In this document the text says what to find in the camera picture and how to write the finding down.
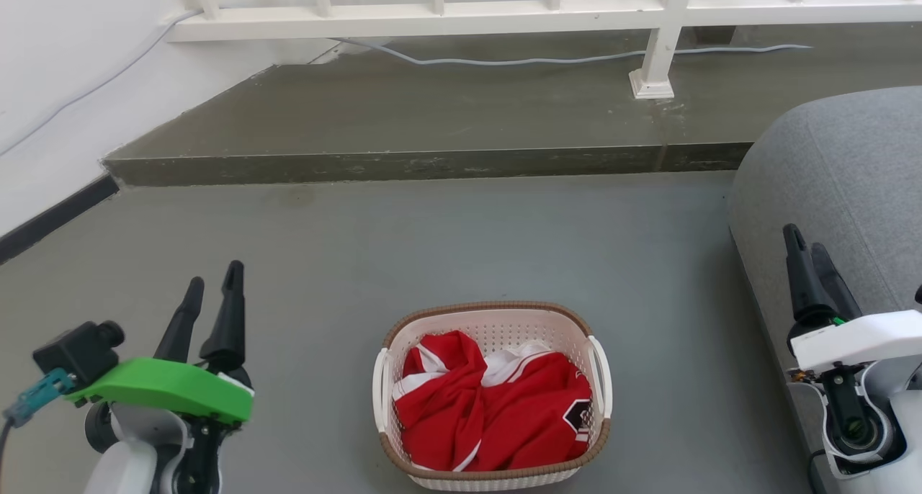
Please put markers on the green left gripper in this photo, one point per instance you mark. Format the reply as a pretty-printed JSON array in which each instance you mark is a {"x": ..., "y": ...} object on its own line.
[{"x": 166, "y": 387}]

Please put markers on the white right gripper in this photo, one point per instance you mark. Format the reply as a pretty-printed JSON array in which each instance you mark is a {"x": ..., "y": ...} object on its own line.
[{"x": 861, "y": 339}]

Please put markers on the white laundry basket brown rim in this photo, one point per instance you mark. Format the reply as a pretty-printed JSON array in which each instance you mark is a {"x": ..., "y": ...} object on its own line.
[{"x": 497, "y": 325}]

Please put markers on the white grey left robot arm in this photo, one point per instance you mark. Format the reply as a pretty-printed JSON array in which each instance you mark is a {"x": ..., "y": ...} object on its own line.
[{"x": 133, "y": 454}]

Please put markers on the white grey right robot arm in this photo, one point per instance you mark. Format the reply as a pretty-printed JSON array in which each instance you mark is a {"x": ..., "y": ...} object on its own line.
[{"x": 879, "y": 422}]

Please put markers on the grey fabric sofa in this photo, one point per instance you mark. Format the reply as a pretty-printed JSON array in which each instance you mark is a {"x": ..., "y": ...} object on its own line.
[{"x": 843, "y": 170}]

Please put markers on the black baseboard strip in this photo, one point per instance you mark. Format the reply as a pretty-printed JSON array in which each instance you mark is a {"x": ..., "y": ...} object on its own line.
[{"x": 50, "y": 217}]

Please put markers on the red and white jersey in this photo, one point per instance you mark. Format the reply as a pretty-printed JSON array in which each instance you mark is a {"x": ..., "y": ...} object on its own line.
[{"x": 504, "y": 415}]

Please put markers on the white metal railing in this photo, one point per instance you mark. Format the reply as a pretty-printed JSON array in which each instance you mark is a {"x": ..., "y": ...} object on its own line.
[{"x": 504, "y": 19}]

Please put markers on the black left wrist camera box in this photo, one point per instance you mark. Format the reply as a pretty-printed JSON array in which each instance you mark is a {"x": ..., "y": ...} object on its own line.
[{"x": 75, "y": 353}]

